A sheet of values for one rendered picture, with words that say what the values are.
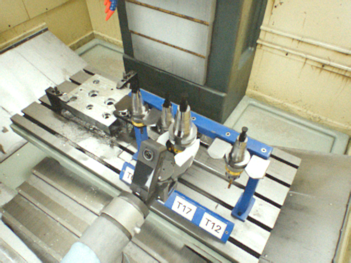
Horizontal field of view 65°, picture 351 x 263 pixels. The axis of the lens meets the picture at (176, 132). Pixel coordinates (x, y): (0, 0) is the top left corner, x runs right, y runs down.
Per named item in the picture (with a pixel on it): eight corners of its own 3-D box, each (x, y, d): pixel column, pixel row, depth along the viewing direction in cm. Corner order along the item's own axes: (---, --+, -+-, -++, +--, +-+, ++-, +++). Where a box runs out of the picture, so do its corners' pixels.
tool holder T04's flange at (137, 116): (153, 113, 86) (152, 107, 84) (139, 124, 83) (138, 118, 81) (138, 104, 88) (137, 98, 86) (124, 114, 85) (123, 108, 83)
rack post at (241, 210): (244, 222, 93) (265, 174, 71) (230, 214, 95) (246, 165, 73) (255, 200, 99) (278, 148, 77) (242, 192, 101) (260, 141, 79)
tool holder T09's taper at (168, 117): (178, 120, 80) (179, 103, 75) (169, 130, 77) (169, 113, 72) (166, 114, 82) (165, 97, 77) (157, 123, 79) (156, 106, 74)
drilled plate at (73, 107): (110, 134, 114) (108, 126, 111) (62, 108, 125) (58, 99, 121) (143, 103, 127) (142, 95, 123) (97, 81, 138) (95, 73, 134)
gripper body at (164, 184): (153, 169, 66) (120, 208, 59) (150, 147, 59) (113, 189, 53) (180, 184, 63) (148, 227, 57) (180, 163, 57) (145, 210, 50)
